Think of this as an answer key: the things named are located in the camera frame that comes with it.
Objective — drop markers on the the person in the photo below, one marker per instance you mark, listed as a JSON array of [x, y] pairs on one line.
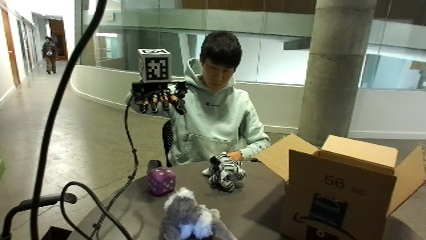
[[213, 123]]

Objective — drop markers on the white marker cube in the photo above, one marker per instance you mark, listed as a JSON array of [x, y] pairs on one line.
[[155, 66]]

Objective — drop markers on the black office chair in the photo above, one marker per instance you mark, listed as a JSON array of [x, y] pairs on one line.
[[167, 140]]

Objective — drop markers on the zebra plush toy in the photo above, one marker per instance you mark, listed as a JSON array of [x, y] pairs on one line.
[[225, 170]]

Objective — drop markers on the purple plush dice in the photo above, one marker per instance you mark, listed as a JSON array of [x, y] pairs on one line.
[[160, 180]]

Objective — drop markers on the glass balustrade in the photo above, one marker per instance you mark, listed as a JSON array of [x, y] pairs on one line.
[[267, 40]]

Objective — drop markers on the grey white plush toy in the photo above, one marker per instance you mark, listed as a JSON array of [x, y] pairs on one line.
[[188, 216]]

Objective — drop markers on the concrete column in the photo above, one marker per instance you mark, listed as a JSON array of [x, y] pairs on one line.
[[335, 73]]

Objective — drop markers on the wooden door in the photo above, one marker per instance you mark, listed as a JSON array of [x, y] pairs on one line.
[[11, 46]]

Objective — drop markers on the small black box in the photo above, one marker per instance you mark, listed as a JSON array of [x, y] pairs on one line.
[[56, 233]]

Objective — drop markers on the open cardboard box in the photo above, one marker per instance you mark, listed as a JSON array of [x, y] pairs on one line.
[[341, 196]]

